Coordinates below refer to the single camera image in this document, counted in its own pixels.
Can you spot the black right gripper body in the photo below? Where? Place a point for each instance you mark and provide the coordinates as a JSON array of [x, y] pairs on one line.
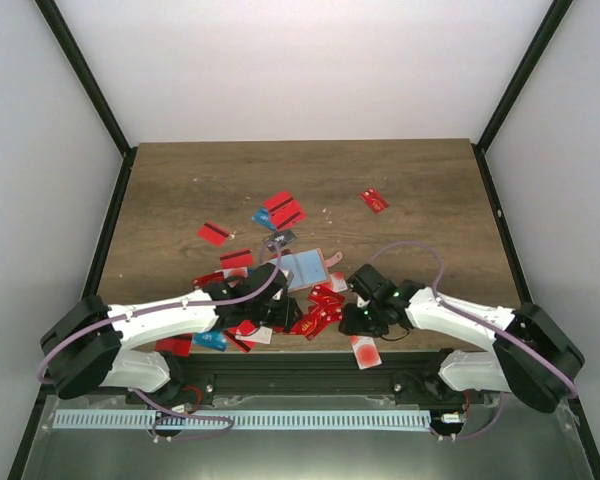
[[369, 324]]

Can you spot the black frame post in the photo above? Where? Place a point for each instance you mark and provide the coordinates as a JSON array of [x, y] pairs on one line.
[[545, 32], [65, 39]]

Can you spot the white red card on table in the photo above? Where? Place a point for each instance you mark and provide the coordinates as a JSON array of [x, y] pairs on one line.
[[338, 282]]

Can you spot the small red card far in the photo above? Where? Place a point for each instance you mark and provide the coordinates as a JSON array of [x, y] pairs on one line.
[[374, 201]]

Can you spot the black frame post left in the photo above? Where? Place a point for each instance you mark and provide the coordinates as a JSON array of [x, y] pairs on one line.
[[65, 39]]

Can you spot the blue card near edge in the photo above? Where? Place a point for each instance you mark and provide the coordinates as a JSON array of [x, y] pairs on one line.
[[214, 340]]

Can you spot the red striped card by holder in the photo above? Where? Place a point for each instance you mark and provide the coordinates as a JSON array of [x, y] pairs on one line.
[[237, 259]]

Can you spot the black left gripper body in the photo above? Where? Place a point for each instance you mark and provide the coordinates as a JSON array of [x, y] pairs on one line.
[[261, 315]]

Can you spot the white card red circle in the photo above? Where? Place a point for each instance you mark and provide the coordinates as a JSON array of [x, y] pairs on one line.
[[365, 352]]

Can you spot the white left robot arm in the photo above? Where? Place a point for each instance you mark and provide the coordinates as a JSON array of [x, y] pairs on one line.
[[96, 345]]

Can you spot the black VIP card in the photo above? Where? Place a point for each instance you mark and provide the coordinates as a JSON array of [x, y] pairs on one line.
[[281, 238]]

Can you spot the pink card holder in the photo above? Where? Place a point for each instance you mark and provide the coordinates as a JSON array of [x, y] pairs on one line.
[[308, 268]]

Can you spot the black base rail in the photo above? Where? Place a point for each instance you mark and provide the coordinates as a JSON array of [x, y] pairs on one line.
[[407, 377]]

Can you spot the red striped card left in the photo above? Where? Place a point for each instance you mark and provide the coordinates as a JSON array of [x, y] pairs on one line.
[[213, 234]]

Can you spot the red card near edge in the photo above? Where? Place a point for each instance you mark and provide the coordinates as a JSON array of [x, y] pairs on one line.
[[179, 346]]

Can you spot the light blue slotted cable duct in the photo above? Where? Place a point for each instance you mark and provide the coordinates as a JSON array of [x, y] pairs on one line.
[[400, 420]]

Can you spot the black frame post right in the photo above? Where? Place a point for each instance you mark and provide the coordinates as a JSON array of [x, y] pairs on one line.
[[545, 32]]

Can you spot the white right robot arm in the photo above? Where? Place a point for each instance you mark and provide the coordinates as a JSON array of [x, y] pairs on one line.
[[520, 351]]

